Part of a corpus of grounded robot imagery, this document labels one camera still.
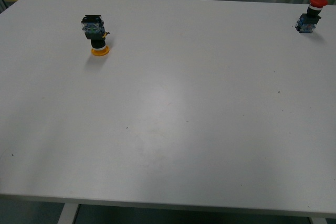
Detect white table leg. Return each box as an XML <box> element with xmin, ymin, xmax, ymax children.
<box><xmin>57</xmin><ymin>203</ymin><xmax>80</xmax><ymax>224</ymax></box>

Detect yellow push button switch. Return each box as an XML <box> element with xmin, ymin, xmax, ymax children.
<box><xmin>81</xmin><ymin>15</ymin><xmax>110</xmax><ymax>57</ymax></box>

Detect red push button switch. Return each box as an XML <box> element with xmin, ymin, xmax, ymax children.
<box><xmin>295</xmin><ymin>0</ymin><xmax>328</xmax><ymax>34</ymax></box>

